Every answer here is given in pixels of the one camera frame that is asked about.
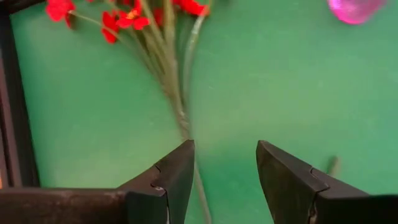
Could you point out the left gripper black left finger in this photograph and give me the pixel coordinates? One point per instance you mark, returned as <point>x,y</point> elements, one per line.
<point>155,205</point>

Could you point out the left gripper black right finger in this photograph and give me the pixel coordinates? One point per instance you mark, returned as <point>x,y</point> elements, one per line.
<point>295,199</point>

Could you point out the pink ribbed glass vase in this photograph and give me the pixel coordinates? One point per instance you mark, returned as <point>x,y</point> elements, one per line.
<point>354,11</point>

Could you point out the red flower bunch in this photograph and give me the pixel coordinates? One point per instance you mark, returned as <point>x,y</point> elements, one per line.
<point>133,18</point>

